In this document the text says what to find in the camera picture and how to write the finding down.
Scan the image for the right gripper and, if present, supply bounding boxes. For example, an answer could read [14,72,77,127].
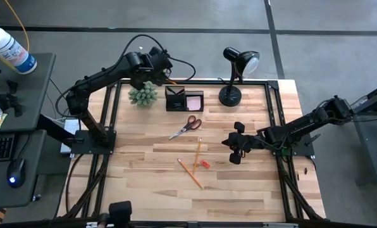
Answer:
[222,122,261,165]

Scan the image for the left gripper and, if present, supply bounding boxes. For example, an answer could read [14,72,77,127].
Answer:
[130,47,173,92]

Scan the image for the pink sticky note pad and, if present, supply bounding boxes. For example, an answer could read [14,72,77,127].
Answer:
[186,96,203,111]

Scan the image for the red-handled scissors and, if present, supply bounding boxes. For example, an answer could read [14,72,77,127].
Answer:
[168,115,203,141]

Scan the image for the black mesh desk organizer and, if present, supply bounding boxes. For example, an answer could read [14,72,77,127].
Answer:
[164,85,205,112]

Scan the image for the green succulent in patterned pot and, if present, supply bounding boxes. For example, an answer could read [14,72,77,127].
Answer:
[128,81,159,108]

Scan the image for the black desk lamp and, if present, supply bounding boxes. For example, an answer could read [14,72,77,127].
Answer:
[218,46,261,108]

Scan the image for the white box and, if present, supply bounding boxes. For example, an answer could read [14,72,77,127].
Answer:
[60,118,81,155]

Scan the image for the grey metal table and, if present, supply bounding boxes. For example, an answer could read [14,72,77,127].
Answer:
[333,79,377,184]

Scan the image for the white wipes canister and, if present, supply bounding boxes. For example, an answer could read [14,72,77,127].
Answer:
[0,26,38,75]

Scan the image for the black computer mouse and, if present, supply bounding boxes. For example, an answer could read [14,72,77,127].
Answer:
[6,157,27,189]

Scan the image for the black aluminium table frame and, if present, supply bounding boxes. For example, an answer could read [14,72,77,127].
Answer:
[54,77,327,224]

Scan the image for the silver bracket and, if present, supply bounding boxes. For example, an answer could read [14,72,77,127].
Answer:
[85,220,123,228]
[263,222,300,228]

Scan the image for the black floor cable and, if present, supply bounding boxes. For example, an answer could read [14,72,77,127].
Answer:
[65,153,82,213]

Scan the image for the yellow cable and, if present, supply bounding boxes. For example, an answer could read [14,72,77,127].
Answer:
[3,0,30,53]

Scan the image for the black desk mount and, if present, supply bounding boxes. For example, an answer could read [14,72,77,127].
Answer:
[0,79,23,118]

